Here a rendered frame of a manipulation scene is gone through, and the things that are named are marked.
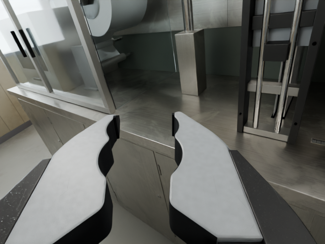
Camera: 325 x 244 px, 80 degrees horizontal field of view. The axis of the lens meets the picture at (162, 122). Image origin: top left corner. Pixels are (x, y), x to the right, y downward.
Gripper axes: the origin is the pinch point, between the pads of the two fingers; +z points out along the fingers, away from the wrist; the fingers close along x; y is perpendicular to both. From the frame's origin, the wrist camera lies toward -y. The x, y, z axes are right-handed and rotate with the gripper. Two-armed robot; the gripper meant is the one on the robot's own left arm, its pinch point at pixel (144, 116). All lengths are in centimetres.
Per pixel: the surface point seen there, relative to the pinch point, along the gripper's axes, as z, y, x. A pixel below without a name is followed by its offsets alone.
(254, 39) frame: 41.9, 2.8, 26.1
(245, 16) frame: 40.2, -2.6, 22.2
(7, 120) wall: 233, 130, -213
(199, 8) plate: 99, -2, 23
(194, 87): 72, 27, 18
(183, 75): 76, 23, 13
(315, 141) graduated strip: 31, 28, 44
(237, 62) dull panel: 87, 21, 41
